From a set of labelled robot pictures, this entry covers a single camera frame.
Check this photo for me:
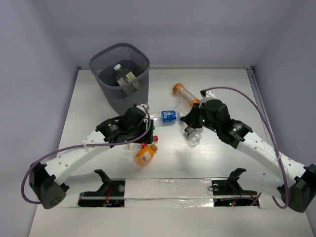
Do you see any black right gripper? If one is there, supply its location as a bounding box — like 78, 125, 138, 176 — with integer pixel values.
182, 102, 220, 133

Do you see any clear bottle black label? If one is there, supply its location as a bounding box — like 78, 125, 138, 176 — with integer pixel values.
184, 126, 202, 146

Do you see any orange juice bottle brown cap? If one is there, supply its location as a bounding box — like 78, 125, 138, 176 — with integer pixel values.
134, 144, 158, 166

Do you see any clear apple juice bottle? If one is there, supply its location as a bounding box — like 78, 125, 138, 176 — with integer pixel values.
114, 64, 136, 86

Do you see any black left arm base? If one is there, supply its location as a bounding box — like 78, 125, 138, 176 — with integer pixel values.
78, 169, 125, 207

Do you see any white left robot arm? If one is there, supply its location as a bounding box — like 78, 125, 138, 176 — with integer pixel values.
21, 104, 154, 209

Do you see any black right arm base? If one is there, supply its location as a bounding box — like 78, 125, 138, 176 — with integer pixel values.
207, 168, 260, 207

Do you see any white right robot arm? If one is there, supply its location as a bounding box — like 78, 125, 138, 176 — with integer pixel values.
180, 89, 316, 213

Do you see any grey mesh waste bin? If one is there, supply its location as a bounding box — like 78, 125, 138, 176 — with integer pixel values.
89, 43, 150, 115

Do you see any clear bottle red label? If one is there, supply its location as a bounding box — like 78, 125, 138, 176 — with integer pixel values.
127, 135, 158, 151

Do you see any clear bottle blue label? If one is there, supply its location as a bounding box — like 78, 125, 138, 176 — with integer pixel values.
150, 110, 184, 125

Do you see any long orange capped bottle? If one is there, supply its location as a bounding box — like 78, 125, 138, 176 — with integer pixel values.
173, 83, 200, 109

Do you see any metal rail right wall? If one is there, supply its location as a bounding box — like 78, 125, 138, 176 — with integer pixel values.
246, 67, 274, 146

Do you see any silver taped front rail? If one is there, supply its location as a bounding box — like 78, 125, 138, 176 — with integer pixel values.
124, 178, 214, 208

